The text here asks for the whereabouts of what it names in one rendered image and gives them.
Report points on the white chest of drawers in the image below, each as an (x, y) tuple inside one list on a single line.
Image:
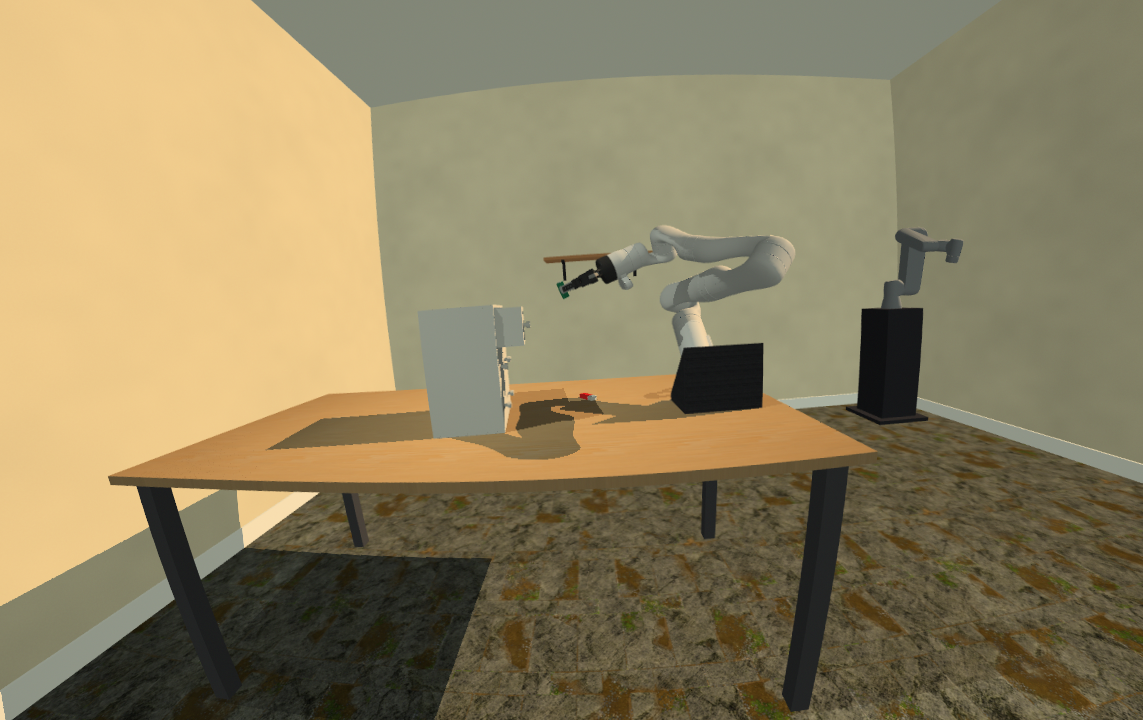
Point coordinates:
[(461, 371)]

